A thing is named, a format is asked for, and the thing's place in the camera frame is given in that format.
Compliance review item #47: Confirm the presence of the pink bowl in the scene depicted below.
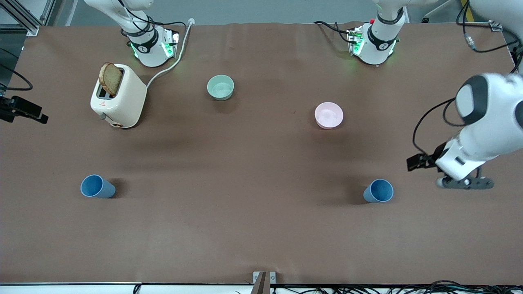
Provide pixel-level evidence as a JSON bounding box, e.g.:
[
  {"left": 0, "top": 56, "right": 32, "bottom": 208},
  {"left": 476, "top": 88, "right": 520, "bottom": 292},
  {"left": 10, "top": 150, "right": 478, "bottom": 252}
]
[{"left": 314, "top": 102, "right": 344, "bottom": 129}]

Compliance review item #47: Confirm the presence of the mint green bowl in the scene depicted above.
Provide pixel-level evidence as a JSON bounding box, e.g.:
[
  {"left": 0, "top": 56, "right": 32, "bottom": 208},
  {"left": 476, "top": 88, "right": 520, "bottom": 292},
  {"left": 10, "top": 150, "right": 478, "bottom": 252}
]
[{"left": 206, "top": 74, "right": 235, "bottom": 101}]

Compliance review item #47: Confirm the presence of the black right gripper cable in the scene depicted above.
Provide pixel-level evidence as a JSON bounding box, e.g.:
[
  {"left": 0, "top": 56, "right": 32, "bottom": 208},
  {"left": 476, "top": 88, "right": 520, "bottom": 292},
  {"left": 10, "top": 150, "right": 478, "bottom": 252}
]
[{"left": 0, "top": 48, "right": 34, "bottom": 91}]

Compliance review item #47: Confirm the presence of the metal table edge bracket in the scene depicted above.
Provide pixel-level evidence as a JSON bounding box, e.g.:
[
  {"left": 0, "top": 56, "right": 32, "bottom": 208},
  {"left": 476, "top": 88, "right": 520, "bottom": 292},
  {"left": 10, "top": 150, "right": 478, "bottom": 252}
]
[{"left": 253, "top": 271, "right": 277, "bottom": 294}]

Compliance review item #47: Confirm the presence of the black arm base cable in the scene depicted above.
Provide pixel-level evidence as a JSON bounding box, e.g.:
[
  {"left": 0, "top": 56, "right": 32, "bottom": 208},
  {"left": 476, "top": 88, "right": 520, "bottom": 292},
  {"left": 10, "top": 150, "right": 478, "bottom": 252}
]
[
  {"left": 313, "top": 20, "right": 354, "bottom": 45},
  {"left": 118, "top": 0, "right": 187, "bottom": 46}
]

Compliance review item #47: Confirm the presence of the black cable with metal connector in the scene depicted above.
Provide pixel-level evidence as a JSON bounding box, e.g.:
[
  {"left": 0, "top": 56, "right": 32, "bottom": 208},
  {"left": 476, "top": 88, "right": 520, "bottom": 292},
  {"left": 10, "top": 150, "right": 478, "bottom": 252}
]
[{"left": 456, "top": 0, "right": 523, "bottom": 75}]

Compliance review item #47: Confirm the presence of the white toaster power cable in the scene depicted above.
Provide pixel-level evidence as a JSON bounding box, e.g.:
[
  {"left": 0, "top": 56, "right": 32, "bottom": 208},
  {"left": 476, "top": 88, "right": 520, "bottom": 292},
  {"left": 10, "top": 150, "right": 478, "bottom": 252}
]
[{"left": 146, "top": 18, "right": 195, "bottom": 89}]

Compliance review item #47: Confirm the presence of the brown bread slice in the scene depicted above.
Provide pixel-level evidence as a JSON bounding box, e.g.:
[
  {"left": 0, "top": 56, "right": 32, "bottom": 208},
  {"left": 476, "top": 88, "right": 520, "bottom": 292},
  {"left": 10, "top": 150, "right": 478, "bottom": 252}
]
[{"left": 99, "top": 62, "right": 123, "bottom": 97}]

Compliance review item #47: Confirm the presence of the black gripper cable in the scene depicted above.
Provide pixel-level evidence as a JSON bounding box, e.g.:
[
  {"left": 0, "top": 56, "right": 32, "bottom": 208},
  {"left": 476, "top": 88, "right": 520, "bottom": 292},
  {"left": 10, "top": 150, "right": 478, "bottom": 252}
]
[
  {"left": 0, "top": 48, "right": 34, "bottom": 91},
  {"left": 412, "top": 97, "right": 469, "bottom": 155}
]

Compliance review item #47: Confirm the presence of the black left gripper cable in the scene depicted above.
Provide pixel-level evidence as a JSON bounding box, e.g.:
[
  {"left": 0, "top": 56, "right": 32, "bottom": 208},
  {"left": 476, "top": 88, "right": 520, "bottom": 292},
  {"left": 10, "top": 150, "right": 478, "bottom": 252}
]
[{"left": 412, "top": 97, "right": 469, "bottom": 155}]

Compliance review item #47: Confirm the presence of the cream white toaster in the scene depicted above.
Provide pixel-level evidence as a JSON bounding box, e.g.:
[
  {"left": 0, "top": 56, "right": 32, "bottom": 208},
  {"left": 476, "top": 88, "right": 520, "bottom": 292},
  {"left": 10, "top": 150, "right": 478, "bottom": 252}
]
[{"left": 90, "top": 63, "right": 148, "bottom": 129}]

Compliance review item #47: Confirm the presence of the black right arm base cable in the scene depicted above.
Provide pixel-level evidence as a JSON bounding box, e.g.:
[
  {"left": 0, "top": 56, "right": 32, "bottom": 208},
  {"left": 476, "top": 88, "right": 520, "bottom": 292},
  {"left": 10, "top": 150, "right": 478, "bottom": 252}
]
[{"left": 118, "top": 0, "right": 187, "bottom": 46}]

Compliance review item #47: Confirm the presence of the aluminium frame profile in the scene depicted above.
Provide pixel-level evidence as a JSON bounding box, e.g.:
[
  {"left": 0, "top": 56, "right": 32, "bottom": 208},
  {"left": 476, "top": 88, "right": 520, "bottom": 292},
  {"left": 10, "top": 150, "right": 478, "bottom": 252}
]
[{"left": 0, "top": 0, "right": 56, "bottom": 36}]

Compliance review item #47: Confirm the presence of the blue plastic cup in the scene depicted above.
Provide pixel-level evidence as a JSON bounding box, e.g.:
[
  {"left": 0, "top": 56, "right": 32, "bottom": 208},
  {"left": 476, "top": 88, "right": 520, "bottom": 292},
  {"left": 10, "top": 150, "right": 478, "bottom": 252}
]
[
  {"left": 80, "top": 174, "right": 116, "bottom": 199},
  {"left": 363, "top": 179, "right": 394, "bottom": 203}
]

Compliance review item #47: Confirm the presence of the black left arm base cable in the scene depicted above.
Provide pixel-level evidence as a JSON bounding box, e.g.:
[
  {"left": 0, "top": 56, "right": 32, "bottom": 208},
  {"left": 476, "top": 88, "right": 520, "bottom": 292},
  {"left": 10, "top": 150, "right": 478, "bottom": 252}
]
[{"left": 313, "top": 20, "right": 354, "bottom": 45}]

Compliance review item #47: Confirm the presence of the brown table cover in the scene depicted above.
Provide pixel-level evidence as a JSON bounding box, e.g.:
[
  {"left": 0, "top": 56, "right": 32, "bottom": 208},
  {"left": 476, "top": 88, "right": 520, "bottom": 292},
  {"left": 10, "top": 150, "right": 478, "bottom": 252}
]
[{"left": 0, "top": 21, "right": 523, "bottom": 285}]

